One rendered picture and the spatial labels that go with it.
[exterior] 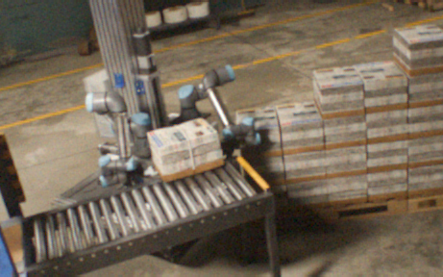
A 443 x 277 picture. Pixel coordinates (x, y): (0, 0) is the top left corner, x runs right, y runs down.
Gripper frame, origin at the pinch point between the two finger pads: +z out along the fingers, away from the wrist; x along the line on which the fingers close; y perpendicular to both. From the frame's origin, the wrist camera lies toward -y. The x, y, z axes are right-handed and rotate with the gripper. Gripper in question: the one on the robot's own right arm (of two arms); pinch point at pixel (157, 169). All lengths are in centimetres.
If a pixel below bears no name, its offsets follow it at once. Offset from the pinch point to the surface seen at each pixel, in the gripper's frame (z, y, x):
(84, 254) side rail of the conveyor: -55, -6, -68
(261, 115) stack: 85, 7, 27
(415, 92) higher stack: 175, 13, -27
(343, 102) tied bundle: 129, 14, -12
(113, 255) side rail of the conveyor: -40, -12, -67
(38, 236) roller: -76, -3, -38
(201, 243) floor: 23, -77, 27
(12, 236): -91, -2, -30
